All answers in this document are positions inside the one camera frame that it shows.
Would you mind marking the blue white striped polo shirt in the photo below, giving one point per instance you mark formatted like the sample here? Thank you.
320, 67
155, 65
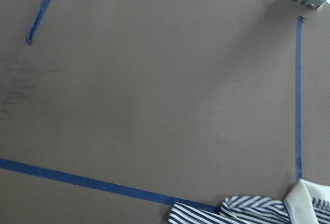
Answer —
307, 202

